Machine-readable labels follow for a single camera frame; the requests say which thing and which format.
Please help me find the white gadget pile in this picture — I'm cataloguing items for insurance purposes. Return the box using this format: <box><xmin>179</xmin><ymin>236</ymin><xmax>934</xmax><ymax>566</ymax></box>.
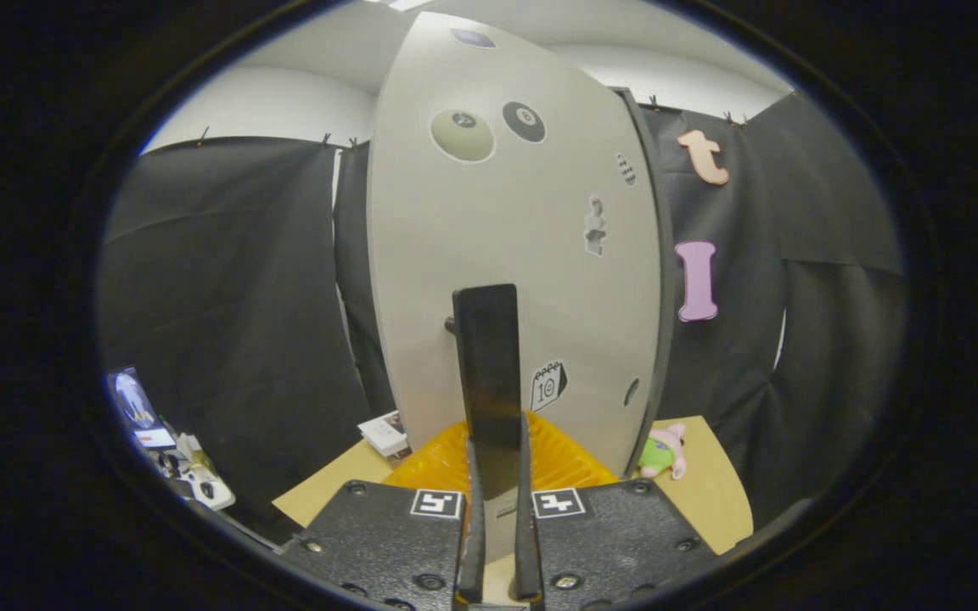
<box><xmin>149</xmin><ymin>433</ymin><xmax>235</xmax><ymax>510</ymax></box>

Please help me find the white book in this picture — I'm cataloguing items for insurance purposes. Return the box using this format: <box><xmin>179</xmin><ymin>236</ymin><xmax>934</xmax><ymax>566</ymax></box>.
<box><xmin>357</xmin><ymin>411</ymin><xmax>409</xmax><ymax>455</ymax></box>

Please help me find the lit screen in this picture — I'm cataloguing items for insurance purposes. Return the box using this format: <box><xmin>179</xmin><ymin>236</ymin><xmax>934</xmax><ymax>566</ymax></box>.
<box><xmin>107</xmin><ymin>367</ymin><xmax>176</xmax><ymax>451</ymax></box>

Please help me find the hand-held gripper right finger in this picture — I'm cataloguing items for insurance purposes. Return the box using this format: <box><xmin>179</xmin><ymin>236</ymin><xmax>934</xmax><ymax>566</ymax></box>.
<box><xmin>513</xmin><ymin>412</ymin><xmax>719</xmax><ymax>608</ymax></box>

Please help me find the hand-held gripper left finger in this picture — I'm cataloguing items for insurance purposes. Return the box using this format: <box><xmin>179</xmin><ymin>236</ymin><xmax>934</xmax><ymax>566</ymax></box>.
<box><xmin>281</xmin><ymin>416</ymin><xmax>487</xmax><ymax>608</ymax></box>

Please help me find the black door handle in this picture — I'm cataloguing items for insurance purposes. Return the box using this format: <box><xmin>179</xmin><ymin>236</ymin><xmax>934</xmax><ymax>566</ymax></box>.
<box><xmin>445</xmin><ymin>284</ymin><xmax>524</xmax><ymax>502</ymax></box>

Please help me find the black backdrop cloth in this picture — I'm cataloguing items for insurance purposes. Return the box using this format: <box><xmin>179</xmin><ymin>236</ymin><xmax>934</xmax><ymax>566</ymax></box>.
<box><xmin>98</xmin><ymin>89</ymin><xmax>906</xmax><ymax>544</ymax></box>

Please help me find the green and pink plush toy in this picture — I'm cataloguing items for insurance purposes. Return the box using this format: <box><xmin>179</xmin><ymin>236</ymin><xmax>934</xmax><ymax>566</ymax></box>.
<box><xmin>638</xmin><ymin>424</ymin><xmax>688</xmax><ymax>480</ymax></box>

